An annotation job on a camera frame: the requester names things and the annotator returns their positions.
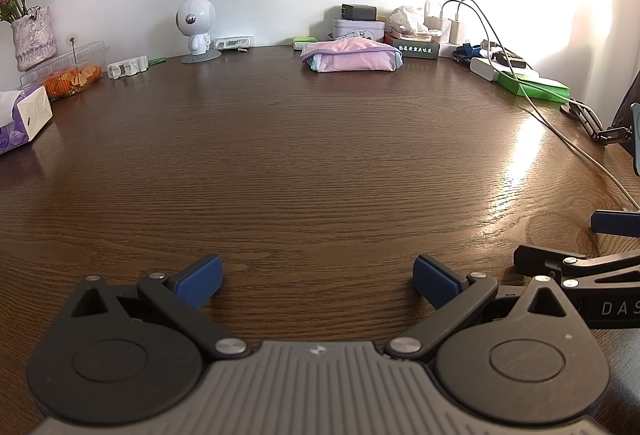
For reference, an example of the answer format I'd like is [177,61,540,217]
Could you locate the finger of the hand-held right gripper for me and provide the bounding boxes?
[514,244,640,292]
[591,210,640,237]

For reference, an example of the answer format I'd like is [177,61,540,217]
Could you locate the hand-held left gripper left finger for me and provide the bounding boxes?
[64,254,253,361]

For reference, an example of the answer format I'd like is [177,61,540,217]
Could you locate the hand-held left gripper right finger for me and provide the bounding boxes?
[384,254,576,361]

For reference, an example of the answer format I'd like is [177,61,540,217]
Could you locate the pink clothes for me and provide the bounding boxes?
[300,40,405,74]

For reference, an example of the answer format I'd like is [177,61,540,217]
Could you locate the black folding phone stand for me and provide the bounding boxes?
[560,99,640,146]

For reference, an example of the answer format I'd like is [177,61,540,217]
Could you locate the dark object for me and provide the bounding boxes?
[614,76,640,132]

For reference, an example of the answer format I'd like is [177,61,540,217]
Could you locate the green flat box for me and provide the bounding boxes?
[497,70,571,105]

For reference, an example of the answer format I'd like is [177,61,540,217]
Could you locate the black flat device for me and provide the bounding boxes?
[492,48,534,69]

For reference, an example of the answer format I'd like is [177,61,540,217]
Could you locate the white plastic clip gadget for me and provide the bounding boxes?
[106,55,150,80]

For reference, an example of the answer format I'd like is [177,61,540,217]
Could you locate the dark green labelled box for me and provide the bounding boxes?
[391,40,441,60]

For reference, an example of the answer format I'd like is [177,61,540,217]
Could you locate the orange peels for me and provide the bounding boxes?
[42,64,104,99]

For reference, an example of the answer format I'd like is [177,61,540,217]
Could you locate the purple tissue pack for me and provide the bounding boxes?
[0,85,54,156]

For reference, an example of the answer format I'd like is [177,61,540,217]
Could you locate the white rectangular gadget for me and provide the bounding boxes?
[215,35,256,50]

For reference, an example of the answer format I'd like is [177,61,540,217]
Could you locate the clear plastic container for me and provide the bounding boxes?
[20,40,111,102]

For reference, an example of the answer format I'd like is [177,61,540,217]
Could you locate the white tin box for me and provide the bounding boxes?
[332,18,386,43]

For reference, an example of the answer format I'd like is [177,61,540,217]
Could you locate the white robot figurine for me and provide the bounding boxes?
[176,0,222,64]

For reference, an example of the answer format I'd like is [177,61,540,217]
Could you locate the crumpled white tissue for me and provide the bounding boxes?
[389,5,430,36]

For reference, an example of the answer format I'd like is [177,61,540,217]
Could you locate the black charger brick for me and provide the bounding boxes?
[341,4,377,21]

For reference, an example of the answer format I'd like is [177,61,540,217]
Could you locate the blue strap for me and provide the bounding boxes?
[451,42,483,64]

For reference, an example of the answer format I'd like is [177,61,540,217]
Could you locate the short white cable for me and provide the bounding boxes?
[452,0,507,54]

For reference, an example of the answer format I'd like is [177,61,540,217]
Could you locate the white wall charger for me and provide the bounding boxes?
[425,0,451,34]
[448,18,471,46]

